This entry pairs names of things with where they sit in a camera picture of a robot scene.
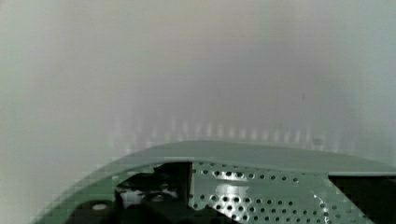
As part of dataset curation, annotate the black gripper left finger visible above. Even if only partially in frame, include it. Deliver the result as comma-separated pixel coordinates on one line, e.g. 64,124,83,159
66,162,237,224

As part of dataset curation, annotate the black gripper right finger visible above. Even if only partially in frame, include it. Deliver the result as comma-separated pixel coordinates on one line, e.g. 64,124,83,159
329,175,396,224

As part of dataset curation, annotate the green oval plastic strainer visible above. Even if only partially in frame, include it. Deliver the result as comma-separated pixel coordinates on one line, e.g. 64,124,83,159
33,141,395,224

